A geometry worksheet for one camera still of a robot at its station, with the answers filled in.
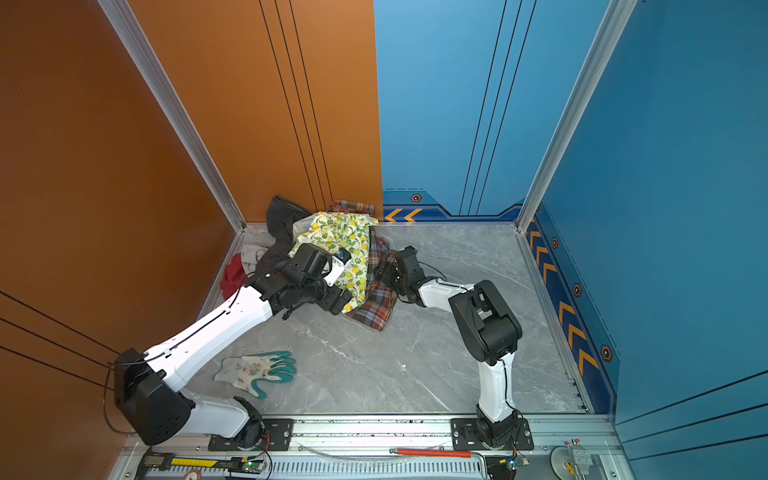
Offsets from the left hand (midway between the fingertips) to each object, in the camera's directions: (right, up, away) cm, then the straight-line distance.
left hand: (339, 284), depth 80 cm
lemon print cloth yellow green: (0, +15, +19) cm, 25 cm away
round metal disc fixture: (+54, -40, -11) cm, 68 cm away
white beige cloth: (-33, +9, +20) cm, 40 cm away
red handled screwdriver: (+24, -40, -9) cm, 47 cm away
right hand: (+9, +1, +18) cm, 20 cm away
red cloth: (-36, +1, +14) cm, 39 cm away
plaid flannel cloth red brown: (+10, -7, +17) cm, 21 cm away
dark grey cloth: (-31, +23, +39) cm, 55 cm away
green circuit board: (+43, -41, -11) cm, 60 cm away
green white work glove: (-27, -25, +2) cm, 36 cm away
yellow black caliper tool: (-42, -40, -11) cm, 59 cm away
